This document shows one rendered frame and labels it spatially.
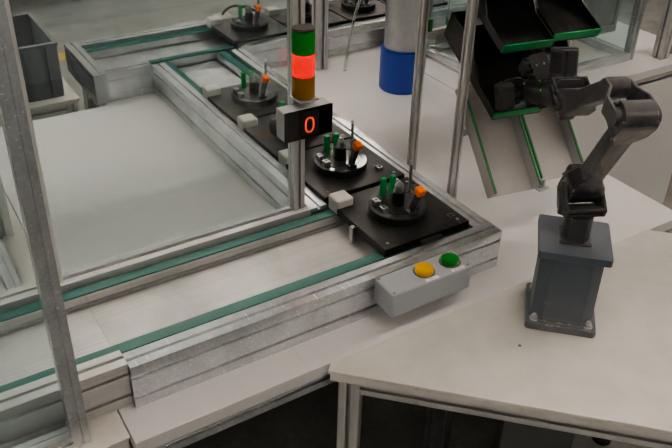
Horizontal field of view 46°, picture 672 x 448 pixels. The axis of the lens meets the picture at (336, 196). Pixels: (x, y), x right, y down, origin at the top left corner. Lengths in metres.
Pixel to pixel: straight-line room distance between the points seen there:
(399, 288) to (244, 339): 0.34
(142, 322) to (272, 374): 0.28
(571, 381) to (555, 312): 0.16
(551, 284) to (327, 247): 0.51
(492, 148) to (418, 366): 0.62
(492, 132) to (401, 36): 0.79
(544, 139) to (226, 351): 0.99
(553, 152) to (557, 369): 0.63
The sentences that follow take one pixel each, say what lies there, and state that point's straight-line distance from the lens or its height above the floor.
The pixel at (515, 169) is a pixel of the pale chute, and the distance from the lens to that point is 1.99.
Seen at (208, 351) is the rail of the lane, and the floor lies 0.93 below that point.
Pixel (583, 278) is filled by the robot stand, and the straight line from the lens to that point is 1.69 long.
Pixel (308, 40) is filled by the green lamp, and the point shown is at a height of 1.39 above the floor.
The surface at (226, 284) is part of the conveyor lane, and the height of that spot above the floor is 0.92.
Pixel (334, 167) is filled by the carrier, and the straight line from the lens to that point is 2.01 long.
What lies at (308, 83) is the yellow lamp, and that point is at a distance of 1.71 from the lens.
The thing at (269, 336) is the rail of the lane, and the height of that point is 0.91.
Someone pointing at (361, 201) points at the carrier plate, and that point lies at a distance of 1.91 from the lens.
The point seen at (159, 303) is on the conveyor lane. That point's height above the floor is 0.92.
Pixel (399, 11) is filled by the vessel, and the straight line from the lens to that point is 2.66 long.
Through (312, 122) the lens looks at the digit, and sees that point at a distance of 1.75.
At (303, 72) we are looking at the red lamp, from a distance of 1.69.
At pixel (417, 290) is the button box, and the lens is 1.67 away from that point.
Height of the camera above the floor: 1.97
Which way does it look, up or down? 31 degrees down
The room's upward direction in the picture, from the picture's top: 1 degrees clockwise
